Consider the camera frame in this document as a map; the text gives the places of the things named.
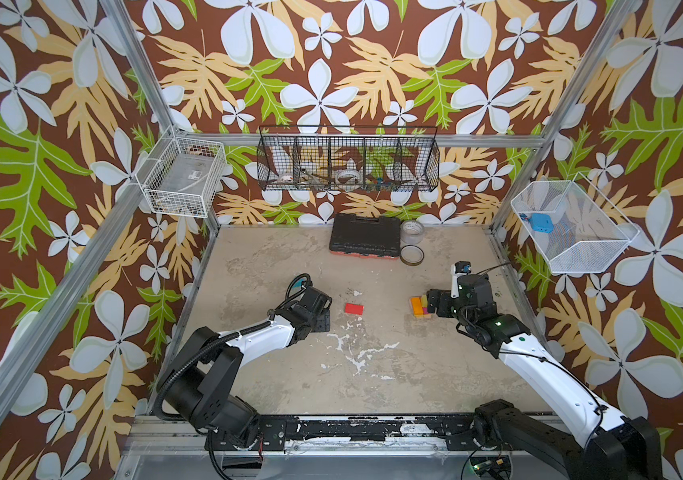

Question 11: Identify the blue object in basket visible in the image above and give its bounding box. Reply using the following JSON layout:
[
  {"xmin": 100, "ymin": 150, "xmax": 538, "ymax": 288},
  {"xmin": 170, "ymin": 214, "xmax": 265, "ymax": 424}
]
[{"xmin": 527, "ymin": 213, "xmax": 555, "ymax": 234}]

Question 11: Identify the black tool case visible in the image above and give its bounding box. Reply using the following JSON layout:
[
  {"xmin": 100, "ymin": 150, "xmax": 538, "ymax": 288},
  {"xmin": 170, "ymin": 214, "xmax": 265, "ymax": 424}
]
[{"xmin": 329, "ymin": 213, "xmax": 401, "ymax": 259}]

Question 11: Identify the white wire basket left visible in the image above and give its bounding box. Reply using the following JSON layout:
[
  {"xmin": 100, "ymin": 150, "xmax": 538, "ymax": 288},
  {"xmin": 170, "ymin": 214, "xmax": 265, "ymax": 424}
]
[{"xmin": 137, "ymin": 128, "xmax": 229, "ymax": 218}]

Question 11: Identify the red rectangular block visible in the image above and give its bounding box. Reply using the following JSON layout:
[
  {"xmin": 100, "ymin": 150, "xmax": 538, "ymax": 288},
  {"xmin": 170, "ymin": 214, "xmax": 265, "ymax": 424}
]
[{"xmin": 345, "ymin": 303, "xmax": 365, "ymax": 316}]

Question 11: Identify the orange rectangular block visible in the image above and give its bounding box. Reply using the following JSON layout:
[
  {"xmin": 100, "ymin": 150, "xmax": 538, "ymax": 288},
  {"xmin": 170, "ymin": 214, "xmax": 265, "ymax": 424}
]
[{"xmin": 411, "ymin": 297, "xmax": 423, "ymax": 318}]

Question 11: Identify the black wire basket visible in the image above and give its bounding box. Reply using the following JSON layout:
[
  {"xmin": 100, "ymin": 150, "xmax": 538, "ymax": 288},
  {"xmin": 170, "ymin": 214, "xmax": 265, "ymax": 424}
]
[{"xmin": 255, "ymin": 125, "xmax": 441, "ymax": 192}]

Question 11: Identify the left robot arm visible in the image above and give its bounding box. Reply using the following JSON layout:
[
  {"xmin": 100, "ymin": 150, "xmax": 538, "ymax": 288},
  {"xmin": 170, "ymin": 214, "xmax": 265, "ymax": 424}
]
[{"xmin": 152, "ymin": 276, "xmax": 333, "ymax": 448}]

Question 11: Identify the brown tape roll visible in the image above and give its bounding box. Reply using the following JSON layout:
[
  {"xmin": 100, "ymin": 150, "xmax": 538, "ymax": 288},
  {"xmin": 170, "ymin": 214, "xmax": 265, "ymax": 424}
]
[{"xmin": 399, "ymin": 245, "xmax": 425, "ymax": 266}]

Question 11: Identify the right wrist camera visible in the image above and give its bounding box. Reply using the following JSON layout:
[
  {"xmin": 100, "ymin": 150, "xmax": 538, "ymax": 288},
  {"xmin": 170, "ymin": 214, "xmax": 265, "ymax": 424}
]
[{"xmin": 451, "ymin": 261, "xmax": 471, "ymax": 298}]

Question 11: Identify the clear glass jar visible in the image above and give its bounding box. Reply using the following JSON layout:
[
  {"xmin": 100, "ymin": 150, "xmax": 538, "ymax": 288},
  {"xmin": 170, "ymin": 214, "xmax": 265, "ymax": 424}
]
[{"xmin": 401, "ymin": 220, "xmax": 425, "ymax": 245}]

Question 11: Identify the white tape roll in basket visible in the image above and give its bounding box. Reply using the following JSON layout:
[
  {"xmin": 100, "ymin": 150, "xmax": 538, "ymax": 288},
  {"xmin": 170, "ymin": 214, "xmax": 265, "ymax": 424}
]
[{"xmin": 335, "ymin": 169, "xmax": 363, "ymax": 185}]

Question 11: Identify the white mesh corner basket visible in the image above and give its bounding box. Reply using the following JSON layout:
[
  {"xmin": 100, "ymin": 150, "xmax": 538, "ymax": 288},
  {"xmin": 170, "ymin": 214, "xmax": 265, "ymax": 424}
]
[{"xmin": 511, "ymin": 174, "xmax": 639, "ymax": 276}]

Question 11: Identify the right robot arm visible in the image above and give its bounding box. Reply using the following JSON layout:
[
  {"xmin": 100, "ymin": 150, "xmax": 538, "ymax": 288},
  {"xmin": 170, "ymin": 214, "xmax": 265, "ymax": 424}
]
[{"xmin": 423, "ymin": 273, "xmax": 663, "ymax": 479}]

